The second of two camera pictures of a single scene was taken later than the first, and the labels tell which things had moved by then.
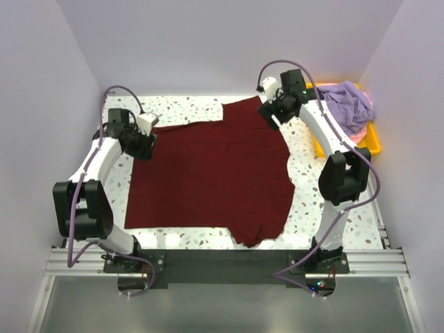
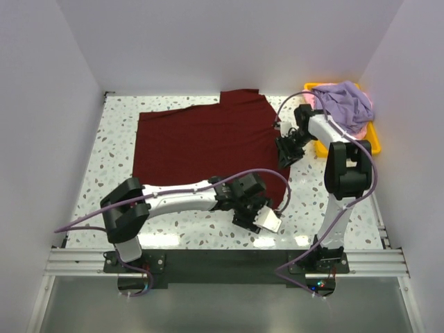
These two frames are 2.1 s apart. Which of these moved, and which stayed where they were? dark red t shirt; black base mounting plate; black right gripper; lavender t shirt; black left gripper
Moved: black left gripper; dark red t shirt; black right gripper
Stayed: black base mounting plate; lavender t shirt
